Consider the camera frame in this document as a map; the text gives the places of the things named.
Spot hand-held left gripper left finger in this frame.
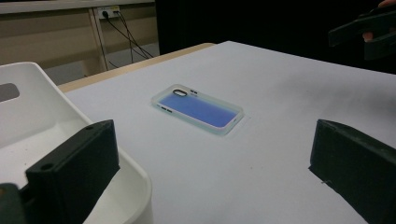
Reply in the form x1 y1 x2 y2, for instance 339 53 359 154
25 119 121 224

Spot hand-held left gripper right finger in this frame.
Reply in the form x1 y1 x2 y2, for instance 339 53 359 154
308 119 396 224

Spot white plastic bin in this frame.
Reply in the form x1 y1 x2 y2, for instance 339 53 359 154
0 61 154 224

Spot black curtain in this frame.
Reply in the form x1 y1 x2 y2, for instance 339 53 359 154
154 0 396 75

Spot white table sheet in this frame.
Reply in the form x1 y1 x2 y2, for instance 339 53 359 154
64 40 396 224

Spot light wooden desk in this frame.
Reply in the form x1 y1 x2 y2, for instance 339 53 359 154
0 0 161 78

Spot white power strip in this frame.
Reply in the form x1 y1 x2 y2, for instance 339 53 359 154
96 5 121 21

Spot black power cable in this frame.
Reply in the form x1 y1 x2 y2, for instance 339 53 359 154
115 10 135 64
102 10 155 60

